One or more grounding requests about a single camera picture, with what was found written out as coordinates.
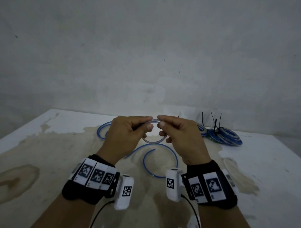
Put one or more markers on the person's left hand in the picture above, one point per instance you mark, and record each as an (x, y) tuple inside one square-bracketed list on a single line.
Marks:
[(122, 138)]

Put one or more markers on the person's right hand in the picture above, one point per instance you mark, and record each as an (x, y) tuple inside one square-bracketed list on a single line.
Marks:
[(188, 143)]

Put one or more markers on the black right wristband with markers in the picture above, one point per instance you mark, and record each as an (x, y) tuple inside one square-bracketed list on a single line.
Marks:
[(209, 185)]

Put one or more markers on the black wristband with markers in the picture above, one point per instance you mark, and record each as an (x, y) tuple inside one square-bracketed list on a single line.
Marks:
[(89, 178), (209, 185)]

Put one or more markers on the black left wristband with markers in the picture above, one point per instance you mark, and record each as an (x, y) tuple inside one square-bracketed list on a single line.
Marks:
[(89, 178)]

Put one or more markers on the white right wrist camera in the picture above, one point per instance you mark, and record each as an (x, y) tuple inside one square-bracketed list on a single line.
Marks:
[(172, 185)]

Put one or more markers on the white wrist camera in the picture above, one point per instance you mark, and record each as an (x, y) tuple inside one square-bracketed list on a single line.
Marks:
[(124, 190), (172, 185)]

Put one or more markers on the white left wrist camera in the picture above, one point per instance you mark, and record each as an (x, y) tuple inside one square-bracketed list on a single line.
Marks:
[(124, 190)]

